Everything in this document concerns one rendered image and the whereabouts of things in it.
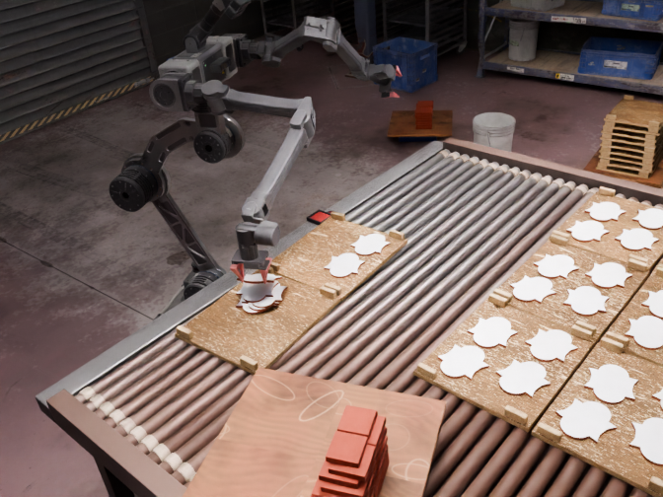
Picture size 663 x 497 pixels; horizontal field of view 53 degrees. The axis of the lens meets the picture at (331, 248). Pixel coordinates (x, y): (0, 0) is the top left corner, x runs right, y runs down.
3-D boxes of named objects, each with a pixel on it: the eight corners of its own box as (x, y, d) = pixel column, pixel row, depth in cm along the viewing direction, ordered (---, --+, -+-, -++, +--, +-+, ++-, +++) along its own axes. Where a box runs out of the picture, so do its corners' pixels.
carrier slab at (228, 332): (175, 336, 210) (174, 332, 209) (259, 271, 237) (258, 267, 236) (258, 378, 192) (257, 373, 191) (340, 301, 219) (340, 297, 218)
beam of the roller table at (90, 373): (39, 410, 197) (34, 395, 194) (434, 151, 323) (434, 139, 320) (55, 423, 192) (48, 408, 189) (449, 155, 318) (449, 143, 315)
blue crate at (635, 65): (575, 73, 599) (579, 49, 587) (586, 59, 629) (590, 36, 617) (651, 80, 571) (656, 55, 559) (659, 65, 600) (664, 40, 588)
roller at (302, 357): (157, 475, 171) (153, 462, 169) (521, 177, 290) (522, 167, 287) (169, 484, 169) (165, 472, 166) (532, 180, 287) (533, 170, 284)
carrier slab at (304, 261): (262, 270, 238) (261, 266, 237) (331, 219, 264) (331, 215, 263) (341, 302, 219) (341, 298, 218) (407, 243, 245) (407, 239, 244)
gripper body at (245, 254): (263, 267, 201) (259, 247, 197) (231, 265, 203) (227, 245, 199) (269, 255, 206) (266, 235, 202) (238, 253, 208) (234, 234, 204)
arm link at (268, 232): (255, 218, 208) (247, 200, 202) (289, 222, 205) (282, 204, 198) (242, 248, 202) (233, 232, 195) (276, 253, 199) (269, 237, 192)
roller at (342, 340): (169, 485, 169) (165, 472, 166) (532, 180, 287) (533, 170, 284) (181, 495, 166) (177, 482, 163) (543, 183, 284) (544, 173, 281)
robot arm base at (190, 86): (194, 104, 250) (188, 72, 244) (214, 105, 248) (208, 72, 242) (184, 112, 244) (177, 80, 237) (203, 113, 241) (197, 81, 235)
